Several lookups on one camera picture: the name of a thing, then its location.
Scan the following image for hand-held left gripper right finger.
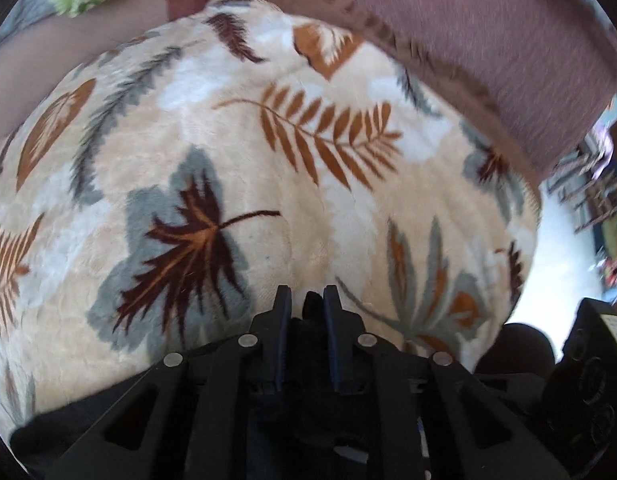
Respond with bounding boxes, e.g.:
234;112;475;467
323;285;570;480

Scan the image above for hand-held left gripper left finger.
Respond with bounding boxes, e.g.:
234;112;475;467
46;285;293;480

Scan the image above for black pants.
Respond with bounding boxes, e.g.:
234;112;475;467
11;292;559;480

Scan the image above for leaf print fleece blanket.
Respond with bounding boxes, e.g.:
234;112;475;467
0;0;541;441

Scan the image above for wooden chair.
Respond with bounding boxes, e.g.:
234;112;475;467
548;115;617;236

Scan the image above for mauve fleece blanket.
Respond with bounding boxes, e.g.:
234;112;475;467
168;0;617;186

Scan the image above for taupe bed sheet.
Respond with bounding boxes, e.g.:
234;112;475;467
0;0;212;148

